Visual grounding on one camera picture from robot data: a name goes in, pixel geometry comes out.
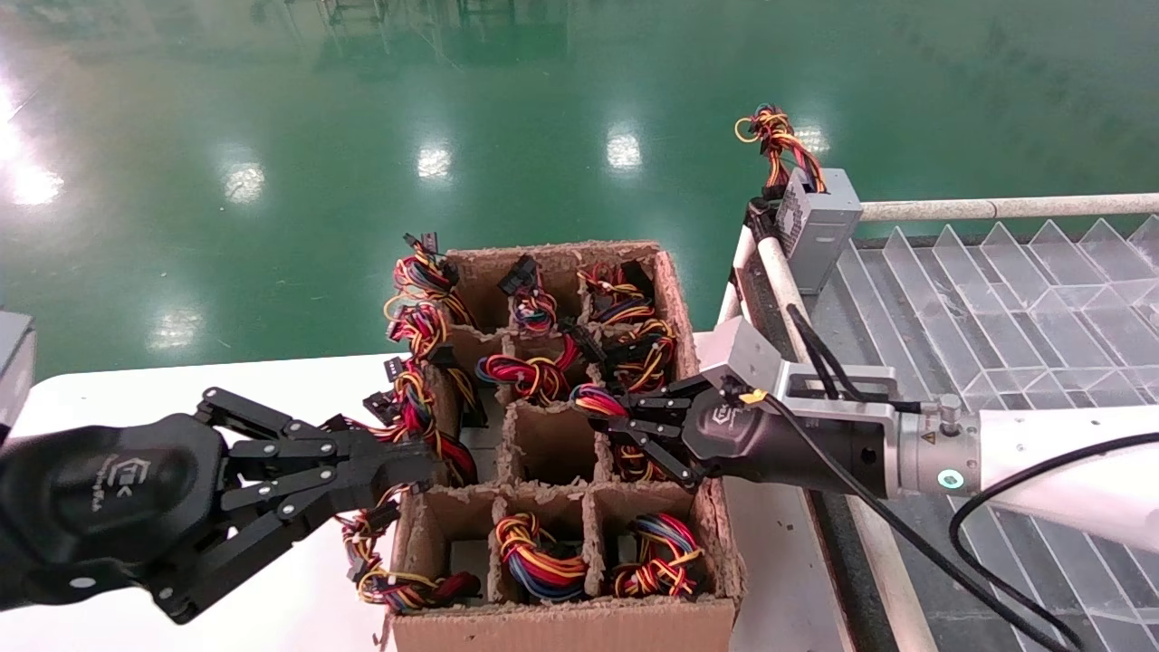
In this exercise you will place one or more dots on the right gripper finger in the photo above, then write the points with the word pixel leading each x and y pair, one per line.
pixel 665 407
pixel 661 444

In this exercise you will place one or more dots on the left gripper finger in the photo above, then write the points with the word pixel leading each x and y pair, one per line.
pixel 362 484
pixel 389 453

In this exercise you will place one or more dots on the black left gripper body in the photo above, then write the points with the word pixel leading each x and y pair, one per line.
pixel 109 498

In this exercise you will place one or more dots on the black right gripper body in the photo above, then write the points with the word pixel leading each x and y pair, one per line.
pixel 797 448

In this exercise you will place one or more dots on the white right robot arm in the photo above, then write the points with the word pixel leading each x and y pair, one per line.
pixel 1068 471

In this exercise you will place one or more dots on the dark grey shelf board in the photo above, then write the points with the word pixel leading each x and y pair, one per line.
pixel 765 312

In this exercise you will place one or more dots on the cardboard box with dividers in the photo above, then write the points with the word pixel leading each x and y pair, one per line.
pixel 561 634

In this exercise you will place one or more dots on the clear acrylic divided tray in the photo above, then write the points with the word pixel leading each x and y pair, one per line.
pixel 996 299

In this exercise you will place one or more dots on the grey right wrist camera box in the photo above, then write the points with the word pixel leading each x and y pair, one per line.
pixel 747 353

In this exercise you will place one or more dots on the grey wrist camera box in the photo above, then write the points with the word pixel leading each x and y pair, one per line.
pixel 14 362
pixel 747 353

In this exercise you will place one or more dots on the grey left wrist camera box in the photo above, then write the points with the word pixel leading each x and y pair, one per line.
pixel 14 362

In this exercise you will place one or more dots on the white pipe rack frame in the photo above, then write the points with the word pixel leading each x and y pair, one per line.
pixel 996 208

